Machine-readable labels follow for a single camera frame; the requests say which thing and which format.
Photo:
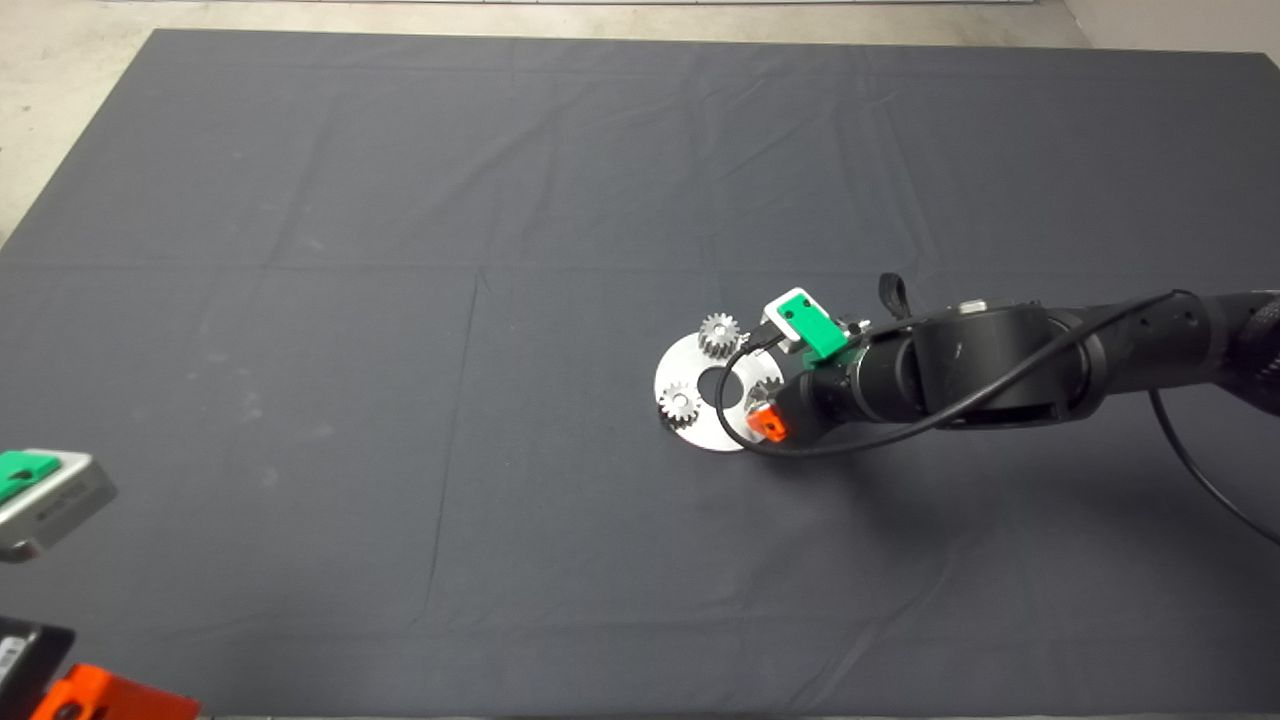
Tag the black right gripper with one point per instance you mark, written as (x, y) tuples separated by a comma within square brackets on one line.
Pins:
[(845, 390)]

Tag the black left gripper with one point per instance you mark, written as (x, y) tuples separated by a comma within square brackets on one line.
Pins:
[(25, 665)]

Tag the large steel gear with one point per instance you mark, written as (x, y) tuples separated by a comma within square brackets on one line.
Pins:
[(766, 390)]

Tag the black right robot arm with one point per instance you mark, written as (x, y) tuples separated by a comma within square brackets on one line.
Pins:
[(1000, 360)]

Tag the round metal plate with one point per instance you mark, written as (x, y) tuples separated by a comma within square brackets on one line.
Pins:
[(700, 435)]

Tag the dark grey table cloth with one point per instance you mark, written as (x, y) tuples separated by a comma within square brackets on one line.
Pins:
[(400, 300)]

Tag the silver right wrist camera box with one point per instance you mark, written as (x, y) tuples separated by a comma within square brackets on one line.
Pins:
[(778, 322)]

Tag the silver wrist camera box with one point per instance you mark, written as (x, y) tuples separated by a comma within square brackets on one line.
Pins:
[(778, 322), (65, 505)]

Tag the green right camera mount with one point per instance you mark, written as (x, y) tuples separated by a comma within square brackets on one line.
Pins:
[(815, 325)]

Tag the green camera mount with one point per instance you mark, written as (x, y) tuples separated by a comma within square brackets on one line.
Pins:
[(815, 325), (25, 475)]

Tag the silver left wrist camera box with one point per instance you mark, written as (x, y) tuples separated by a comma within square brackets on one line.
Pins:
[(65, 505)]

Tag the green left camera mount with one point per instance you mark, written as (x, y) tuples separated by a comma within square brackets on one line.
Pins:
[(25, 475)]

